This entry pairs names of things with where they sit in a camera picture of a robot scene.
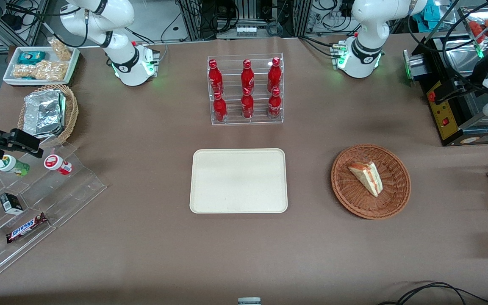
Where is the red food packet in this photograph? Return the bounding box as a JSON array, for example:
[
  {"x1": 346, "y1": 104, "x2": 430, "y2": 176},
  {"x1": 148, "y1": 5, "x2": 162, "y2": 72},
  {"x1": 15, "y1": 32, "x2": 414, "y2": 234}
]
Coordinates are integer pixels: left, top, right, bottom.
[{"x1": 468, "y1": 19, "x2": 488, "y2": 39}]

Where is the teal snack packet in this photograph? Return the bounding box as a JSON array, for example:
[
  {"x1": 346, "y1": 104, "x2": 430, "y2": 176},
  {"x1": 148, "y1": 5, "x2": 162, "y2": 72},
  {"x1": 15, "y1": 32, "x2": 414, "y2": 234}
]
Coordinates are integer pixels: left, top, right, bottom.
[{"x1": 17, "y1": 51, "x2": 46, "y2": 65}]

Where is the clear acrylic stepped display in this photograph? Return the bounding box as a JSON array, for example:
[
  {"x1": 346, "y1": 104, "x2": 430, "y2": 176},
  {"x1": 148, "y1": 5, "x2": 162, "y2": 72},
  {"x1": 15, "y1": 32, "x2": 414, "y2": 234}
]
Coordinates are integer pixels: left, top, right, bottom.
[{"x1": 0, "y1": 142, "x2": 108, "y2": 286}]

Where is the snickers chocolate bar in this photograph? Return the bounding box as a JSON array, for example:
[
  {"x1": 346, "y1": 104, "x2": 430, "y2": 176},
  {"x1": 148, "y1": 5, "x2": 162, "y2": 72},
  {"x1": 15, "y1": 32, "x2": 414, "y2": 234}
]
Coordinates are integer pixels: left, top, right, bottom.
[{"x1": 6, "y1": 213, "x2": 48, "y2": 244}]

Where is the red-label cup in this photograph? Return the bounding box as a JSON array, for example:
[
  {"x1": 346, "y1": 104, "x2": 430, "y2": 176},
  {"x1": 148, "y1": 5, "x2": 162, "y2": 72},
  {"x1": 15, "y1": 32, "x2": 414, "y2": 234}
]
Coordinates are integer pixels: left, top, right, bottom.
[{"x1": 44, "y1": 155, "x2": 73, "y2": 175}]

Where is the black floor cable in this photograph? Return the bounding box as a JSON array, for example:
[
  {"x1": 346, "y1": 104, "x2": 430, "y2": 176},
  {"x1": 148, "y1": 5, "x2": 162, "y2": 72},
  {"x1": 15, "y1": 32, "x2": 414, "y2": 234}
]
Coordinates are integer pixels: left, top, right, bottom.
[{"x1": 377, "y1": 282, "x2": 488, "y2": 305}]

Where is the cream rectangular tray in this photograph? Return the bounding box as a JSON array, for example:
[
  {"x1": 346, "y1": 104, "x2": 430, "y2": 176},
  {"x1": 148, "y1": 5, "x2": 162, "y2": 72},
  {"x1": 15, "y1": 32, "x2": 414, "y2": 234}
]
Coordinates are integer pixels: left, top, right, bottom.
[{"x1": 189, "y1": 148, "x2": 288, "y2": 214}]

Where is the silver cylinder green ring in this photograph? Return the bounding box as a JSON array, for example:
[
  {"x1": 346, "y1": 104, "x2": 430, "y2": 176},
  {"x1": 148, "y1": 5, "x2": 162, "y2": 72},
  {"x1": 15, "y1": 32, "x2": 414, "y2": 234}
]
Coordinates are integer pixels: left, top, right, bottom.
[{"x1": 403, "y1": 50, "x2": 429, "y2": 86}]

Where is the silver foil packet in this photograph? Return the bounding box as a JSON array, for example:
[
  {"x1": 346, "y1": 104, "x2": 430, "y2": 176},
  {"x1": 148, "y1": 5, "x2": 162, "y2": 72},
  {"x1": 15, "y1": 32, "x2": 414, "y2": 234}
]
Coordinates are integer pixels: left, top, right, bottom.
[{"x1": 23, "y1": 89, "x2": 67, "y2": 138}]

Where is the peanut snack bar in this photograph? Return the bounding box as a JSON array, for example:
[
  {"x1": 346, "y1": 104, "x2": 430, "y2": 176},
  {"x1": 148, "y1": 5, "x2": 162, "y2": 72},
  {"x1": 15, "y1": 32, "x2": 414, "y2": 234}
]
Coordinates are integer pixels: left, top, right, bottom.
[{"x1": 12, "y1": 64, "x2": 37, "y2": 79}]

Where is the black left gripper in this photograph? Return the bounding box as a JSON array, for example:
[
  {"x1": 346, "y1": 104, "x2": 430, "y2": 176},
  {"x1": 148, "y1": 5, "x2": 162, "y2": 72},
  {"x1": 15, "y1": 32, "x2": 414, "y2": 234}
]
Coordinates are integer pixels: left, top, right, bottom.
[{"x1": 435, "y1": 76, "x2": 482, "y2": 105}]

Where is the clear acrylic bottle rack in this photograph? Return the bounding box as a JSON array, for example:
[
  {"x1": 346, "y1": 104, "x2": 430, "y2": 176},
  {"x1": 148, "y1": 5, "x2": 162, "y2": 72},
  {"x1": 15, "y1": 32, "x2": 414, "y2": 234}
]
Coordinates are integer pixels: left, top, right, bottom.
[{"x1": 207, "y1": 53, "x2": 284, "y2": 126}]

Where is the white rectangular snack tray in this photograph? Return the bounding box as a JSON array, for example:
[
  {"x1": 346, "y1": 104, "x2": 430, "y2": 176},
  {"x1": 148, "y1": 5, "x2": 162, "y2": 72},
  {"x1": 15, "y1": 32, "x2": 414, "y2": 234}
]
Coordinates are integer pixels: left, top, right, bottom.
[{"x1": 3, "y1": 46, "x2": 80, "y2": 86}]

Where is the red cola bottle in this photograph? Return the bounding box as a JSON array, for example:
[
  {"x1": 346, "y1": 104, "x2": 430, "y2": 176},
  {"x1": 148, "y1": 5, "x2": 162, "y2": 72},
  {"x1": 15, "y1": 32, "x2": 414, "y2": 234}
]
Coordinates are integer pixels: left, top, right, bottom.
[
  {"x1": 267, "y1": 57, "x2": 282, "y2": 93},
  {"x1": 241, "y1": 59, "x2": 255, "y2": 90},
  {"x1": 268, "y1": 87, "x2": 282, "y2": 119},
  {"x1": 213, "y1": 91, "x2": 228, "y2": 123},
  {"x1": 241, "y1": 87, "x2": 255, "y2": 119},
  {"x1": 208, "y1": 59, "x2": 224, "y2": 94}
]

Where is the large steel food pan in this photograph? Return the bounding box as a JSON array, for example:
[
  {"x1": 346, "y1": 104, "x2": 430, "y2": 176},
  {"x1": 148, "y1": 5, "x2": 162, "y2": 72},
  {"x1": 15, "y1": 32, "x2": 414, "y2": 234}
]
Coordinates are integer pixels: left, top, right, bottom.
[{"x1": 459, "y1": 102, "x2": 488, "y2": 130}]

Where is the green-label cup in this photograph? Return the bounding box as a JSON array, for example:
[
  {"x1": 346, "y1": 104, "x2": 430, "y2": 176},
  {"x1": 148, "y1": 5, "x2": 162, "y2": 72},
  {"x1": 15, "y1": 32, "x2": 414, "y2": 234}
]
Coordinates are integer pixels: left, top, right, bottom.
[{"x1": 0, "y1": 155, "x2": 31, "y2": 177}]

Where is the triangular sandwich wedge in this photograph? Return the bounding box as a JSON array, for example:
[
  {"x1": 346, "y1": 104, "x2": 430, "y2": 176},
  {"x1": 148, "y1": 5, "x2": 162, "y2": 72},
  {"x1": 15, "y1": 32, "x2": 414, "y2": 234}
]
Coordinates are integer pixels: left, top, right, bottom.
[{"x1": 348, "y1": 161, "x2": 383, "y2": 198}]

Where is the brown round wicker basket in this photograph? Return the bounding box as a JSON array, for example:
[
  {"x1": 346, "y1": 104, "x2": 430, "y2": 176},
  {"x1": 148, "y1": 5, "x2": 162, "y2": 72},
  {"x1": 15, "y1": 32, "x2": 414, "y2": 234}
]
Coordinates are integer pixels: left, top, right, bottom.
[{"x1": 331, "y1": 144, "x2": 412, "y2": 220}]

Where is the black food warmer appliance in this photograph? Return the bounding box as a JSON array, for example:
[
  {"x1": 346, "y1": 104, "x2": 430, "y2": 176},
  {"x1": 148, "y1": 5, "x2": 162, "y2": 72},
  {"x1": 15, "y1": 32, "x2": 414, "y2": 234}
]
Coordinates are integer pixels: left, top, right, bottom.
[{"x1": 422, "y1": 36, "x2": 488, "y2": 147}]

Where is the clear peanut snack bag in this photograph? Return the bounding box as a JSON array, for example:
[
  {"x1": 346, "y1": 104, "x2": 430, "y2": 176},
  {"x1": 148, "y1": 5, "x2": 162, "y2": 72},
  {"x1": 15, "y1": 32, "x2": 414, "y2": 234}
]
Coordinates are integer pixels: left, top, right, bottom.
[
  {"x1": 34, "y1": 60, "x2": 67, "y2": 81},
  {"x1": 50, "y1": 38, "x2": 73, "y2": 61}
]

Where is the small black carton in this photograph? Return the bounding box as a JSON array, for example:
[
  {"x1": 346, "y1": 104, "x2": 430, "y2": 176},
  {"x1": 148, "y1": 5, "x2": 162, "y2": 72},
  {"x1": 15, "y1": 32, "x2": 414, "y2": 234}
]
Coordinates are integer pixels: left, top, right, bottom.
[{"x1": 0, "y1": 193, "x2": 24, "y2": 214}]

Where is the light tan wicker basket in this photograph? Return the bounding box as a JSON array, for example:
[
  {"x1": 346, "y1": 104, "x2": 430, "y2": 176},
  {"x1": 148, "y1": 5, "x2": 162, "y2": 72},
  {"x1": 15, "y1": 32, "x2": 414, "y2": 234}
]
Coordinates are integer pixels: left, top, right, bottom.
[{"x1": 17, "y1": 84, "x2": 79, "y2": 148}]

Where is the teal box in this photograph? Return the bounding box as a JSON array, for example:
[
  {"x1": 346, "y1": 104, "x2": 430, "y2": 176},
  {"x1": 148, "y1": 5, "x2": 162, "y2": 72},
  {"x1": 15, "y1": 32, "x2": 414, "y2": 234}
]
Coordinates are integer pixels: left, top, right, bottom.
[{"x1": 413, "y1": 0, "x2": 441, "y2": 22}]

